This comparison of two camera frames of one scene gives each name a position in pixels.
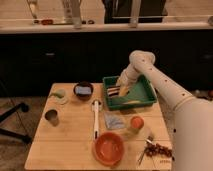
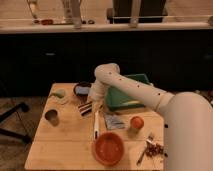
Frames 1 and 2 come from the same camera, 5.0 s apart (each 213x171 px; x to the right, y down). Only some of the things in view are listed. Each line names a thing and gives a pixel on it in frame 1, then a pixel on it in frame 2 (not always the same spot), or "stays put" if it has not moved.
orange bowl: x=108 y=148 stays put
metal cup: x=52 y=115 stays put
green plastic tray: x=142 y=94 stays put
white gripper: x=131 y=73 to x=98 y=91
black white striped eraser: x=113 y=90 to x=85 y=108
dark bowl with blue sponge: x=83 y=90 stays put
